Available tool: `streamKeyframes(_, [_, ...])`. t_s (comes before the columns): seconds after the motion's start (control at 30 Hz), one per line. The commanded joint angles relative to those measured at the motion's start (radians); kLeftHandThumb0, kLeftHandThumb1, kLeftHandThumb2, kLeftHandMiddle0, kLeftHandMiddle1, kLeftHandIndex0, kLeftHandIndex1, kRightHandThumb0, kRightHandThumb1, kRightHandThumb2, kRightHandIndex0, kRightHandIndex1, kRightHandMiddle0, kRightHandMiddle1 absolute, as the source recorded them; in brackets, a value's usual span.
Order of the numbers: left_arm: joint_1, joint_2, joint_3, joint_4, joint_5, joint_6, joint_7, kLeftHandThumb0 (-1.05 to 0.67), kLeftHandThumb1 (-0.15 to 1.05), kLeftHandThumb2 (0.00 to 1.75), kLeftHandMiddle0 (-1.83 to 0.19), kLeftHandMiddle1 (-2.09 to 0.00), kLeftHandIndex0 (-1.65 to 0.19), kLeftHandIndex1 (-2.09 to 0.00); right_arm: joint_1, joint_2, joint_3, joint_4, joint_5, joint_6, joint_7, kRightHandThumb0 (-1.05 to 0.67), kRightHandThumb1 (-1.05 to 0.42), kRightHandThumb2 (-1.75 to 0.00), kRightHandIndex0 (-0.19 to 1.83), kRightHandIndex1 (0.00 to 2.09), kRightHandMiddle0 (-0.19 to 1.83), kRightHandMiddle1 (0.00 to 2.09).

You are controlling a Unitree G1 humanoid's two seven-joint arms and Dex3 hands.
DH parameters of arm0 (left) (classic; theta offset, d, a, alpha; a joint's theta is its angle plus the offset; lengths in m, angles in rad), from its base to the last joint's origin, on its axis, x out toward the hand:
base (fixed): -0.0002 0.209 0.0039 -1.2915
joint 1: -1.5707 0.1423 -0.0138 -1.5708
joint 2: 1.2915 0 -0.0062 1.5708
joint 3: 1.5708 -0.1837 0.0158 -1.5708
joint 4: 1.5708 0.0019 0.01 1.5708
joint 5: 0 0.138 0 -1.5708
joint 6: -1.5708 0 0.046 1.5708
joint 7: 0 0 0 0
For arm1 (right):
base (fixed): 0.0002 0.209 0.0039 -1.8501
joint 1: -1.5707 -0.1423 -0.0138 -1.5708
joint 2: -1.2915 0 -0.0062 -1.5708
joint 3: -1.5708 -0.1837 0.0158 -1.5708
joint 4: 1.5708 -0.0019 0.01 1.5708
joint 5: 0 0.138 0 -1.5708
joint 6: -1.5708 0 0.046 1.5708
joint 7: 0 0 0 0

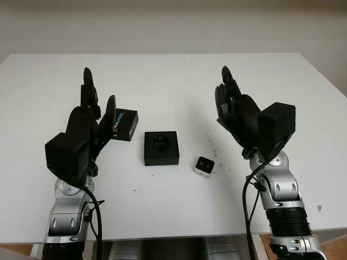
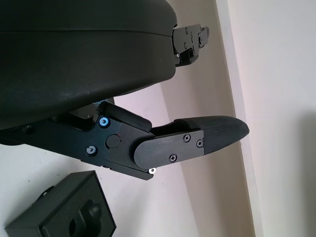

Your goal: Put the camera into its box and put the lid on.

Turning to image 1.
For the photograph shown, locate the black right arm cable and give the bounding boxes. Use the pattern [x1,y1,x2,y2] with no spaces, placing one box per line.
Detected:
[242,159,268,260]

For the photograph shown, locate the small silver camera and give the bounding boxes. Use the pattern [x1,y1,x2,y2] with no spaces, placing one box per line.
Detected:
[194,156,215,179]

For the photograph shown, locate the black camera box base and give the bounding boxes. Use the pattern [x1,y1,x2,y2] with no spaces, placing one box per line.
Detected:
[143,131,180,167]

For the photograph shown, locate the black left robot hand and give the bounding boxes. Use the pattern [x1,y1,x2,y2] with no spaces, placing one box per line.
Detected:
[65,67,118,177]

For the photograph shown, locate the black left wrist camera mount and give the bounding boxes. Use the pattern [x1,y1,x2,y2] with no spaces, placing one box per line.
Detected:
[44,132,92,187]

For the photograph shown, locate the black box lid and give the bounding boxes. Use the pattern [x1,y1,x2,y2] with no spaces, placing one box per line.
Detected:
[112,107,139,142]

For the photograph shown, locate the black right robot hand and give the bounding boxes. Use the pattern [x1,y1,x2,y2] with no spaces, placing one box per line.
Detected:
[214,65,272,160]

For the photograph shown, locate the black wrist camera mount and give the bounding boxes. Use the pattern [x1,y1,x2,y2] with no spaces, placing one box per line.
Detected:
[44,132,92,187]
[257,102,296,163]

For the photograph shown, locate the dark robot waist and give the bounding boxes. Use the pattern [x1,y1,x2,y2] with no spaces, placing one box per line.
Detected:
[142,238,204,260]

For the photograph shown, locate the grey robot thigh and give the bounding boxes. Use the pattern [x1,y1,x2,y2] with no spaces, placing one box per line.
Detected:
[203,237,242,260]

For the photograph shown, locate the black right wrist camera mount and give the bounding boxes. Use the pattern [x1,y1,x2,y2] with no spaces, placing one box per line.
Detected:
[257,102,296,163]

